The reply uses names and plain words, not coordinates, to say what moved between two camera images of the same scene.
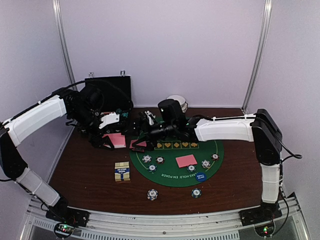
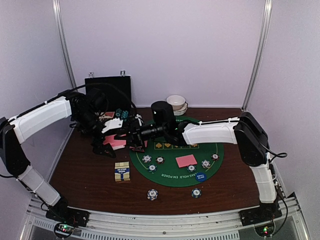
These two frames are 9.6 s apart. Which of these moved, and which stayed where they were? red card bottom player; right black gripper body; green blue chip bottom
Moved: right black gripper body
Stayed: red card bottom player; green blue chip bottom
